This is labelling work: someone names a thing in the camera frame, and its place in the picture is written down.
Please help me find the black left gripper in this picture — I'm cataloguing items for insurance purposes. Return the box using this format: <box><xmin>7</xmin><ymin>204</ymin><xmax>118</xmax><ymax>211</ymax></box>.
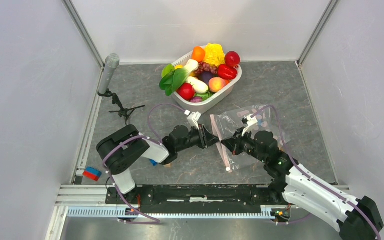
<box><xmin>176</xmin><ymin>123</ymin><xmax>222</xmax><ymax>153</ymax></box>

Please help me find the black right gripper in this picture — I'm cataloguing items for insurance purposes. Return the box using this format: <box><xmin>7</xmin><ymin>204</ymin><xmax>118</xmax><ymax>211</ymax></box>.
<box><xmin>220</xmin><ymin>127</ymin><xmax>267</xmax><ymax>164</ymax></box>

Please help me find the clear zip top bag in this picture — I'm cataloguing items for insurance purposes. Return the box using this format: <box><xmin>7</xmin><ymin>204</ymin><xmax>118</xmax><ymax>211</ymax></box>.
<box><xmin>210</xmin><ymin>105</ymin><xmax>290</xmax><ymax>173</ymax></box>

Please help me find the white radish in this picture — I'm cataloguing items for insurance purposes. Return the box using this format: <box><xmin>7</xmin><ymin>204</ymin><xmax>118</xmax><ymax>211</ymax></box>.
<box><xmin>186</xmin><ymin>76</ymin><xmax>209</xmax><ymax>94</ymax></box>

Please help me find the red tomato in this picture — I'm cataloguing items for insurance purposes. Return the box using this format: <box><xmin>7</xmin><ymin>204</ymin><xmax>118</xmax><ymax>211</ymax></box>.
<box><xmin>176</xmin><ymin>83</ymin><xmax>195</xmax><ymax>101</ymax></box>

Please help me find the green leafy bok choy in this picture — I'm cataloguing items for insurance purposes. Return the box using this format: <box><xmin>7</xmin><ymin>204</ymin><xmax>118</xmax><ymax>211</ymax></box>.
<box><xmin>159</xmin><ymin>59</ymin><xmax>199</xmax><ymax>96</ymax></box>

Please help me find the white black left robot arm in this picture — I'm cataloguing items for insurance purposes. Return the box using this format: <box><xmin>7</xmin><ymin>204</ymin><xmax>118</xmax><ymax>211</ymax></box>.
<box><xmin>96</xmin><ymin>124</ymin><xmax>220</xmax><ymax>204</ymax></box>

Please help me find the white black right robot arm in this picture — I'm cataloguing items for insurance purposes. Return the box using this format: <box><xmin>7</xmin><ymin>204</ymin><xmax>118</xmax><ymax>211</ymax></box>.
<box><xmin>221</xmin><ymin>130</ymin><xmax>384</xmax><ymax>240</ymax></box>

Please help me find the white plastic basket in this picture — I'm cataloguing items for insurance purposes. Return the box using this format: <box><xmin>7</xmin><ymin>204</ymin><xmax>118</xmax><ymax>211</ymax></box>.
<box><xmin>169</xmin><ymin>45</ymin><xmax>242</xmax><ymax>113</ymax></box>

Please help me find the purple onion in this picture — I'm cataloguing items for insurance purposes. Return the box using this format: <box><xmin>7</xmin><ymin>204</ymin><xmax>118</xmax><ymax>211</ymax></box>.
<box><xmin>189</xmin><ymin>96</ymin><xmax>203</xmax><ymax>103</ymax></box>

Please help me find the green lettuce leaf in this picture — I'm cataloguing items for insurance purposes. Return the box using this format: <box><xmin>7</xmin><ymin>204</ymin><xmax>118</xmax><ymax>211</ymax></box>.
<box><xmin>194</xmin><ymin>91</ymin><xmax>214</xmax><ymax>102</ymax></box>

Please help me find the yellow pink peach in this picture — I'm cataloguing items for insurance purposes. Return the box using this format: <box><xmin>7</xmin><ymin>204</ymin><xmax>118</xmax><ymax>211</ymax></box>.
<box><xmin>208</xmin><ymin>77</ymin><xmax>227</xmax><ymax>93</ymax></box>

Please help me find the blue striped block stack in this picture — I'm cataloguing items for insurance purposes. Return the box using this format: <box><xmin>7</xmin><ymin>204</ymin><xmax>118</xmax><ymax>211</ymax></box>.
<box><xmin>149</xmin><ymin>159</ymin><xmax>158</xmax><ymax>167</ymax></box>

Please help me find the dark purple eggplant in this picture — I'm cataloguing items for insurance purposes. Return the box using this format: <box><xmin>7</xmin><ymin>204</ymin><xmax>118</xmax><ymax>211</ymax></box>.
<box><xmin>198</xmin><ymin>71</ymin><xmax>214</xmax><ymax>85</ymax></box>

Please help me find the red bell pepper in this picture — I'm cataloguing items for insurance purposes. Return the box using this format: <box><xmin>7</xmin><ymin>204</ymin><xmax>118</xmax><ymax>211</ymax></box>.
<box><xmin>217</xmin><ymin>64</ymin><xmax>238</xmax><ymax>80</ymax></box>

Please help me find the purple grapes bunch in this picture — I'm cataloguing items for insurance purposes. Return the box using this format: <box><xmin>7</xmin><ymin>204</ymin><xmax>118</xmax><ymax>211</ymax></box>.
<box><xmin>194</xmin><ymin>61</ymin><xmax>218</xmax><ymax>76</ymax></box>

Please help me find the red pomegranate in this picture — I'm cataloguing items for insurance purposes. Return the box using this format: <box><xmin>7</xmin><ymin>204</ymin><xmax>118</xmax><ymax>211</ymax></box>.
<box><xmin>224</xmin><ymin>51</ymin><xmax>241</xmax><ymax>68</ymax></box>

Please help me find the orange fruit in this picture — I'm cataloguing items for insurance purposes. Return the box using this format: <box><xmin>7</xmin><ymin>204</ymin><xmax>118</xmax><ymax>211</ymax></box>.
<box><xmin>191</xmin><ymin>46</ymin><xmax>206</xmax><ymax>63</ymax></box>

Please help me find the red and blue block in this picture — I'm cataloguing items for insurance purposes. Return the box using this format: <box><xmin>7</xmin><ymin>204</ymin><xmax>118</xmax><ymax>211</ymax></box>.
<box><xmin>82</xmin><ymin>166</ymin><xmax>102</xmax><ymax>182</ymax></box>

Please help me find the grey microphone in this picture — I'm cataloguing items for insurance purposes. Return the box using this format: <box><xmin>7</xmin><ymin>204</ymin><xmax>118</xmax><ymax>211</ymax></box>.
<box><xmin>97</xmin><ymin>53</ymin><xmax>120</xmax><ymax>96</ymax></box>

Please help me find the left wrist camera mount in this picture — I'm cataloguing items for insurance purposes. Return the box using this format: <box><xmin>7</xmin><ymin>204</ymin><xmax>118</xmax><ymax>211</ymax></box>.
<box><xmin>184</xmin><ymin>110</ymin><xmax>202</xmax><ymax>129</ymax></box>

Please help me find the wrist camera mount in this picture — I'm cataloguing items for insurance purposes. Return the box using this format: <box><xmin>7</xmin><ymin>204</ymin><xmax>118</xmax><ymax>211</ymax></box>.
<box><xmin>184</xmin><ymin>110</ymin><xmax>202</xmax><ymax>129</ymax></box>
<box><xmin>241</xmin><ymin>114</ymin><xmax>258</xmax><ymax>137</ymax></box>

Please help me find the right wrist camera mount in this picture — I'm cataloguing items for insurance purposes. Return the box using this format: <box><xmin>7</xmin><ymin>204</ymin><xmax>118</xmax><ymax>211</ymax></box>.
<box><xmin>241</xmin><ymin>114</ymin><xmax>258</xmax><ymax>137</ymax></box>

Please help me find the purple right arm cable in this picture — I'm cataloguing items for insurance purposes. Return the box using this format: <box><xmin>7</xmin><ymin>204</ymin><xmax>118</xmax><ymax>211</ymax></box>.
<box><xmin>251</xmin><ymin>105</ymin><xmax>382</xmax><ymax>240</ymax></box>

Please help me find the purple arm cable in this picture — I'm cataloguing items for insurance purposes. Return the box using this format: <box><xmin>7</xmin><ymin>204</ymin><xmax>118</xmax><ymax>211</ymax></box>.
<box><xmin>101</xmin><ymin>103</ymin><xmax>187</xmax><ymax>225</ymax></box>
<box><xmin>251</xmin><ymin>105</ymin><xmax>382</xmax><ymax>240</ymax></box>

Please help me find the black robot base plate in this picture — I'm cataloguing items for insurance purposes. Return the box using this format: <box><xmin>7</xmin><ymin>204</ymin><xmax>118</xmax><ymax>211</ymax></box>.
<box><xmin>124</xmin><ymin>184</ymin><xmax>287</xmax><ymax>214</ymax></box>

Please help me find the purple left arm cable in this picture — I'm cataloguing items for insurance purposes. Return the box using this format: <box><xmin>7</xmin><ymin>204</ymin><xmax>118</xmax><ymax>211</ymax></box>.
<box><xmin>101</xmin><ymin>103</ymin><xmax>187</xmax><ymax>225</ymax></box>

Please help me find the aluminium frame rail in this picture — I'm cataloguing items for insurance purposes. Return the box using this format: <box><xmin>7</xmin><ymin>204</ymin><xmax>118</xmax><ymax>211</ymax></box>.
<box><xmin>46</xmin><ymin>184</ymin><xmax>340</xmax><ymax>240</ymax></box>

